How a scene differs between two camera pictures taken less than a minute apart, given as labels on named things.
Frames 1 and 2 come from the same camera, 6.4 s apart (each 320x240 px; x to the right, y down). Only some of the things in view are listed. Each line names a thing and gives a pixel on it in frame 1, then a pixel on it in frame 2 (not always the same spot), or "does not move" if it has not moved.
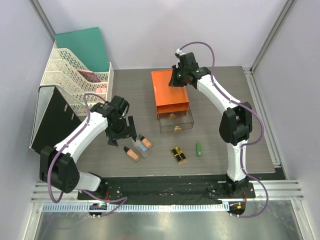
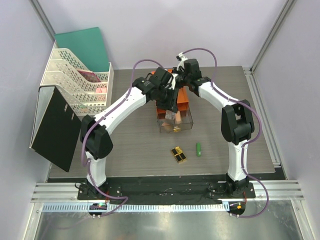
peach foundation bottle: (146, 142) → (178, 117)
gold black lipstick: (180, 158) does not move
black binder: (55, 118) does not move
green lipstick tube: (198, 149) does not move
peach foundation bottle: (132, 155) → (165, 124)
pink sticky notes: (101, 90) does not move
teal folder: (88, 45) does not move
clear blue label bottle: (142, 149) → (170, 115)
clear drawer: (175, 121) does not move
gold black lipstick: (176, 151) does not move
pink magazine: (89, 76) does not move
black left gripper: (112, 136) → (171, 104)
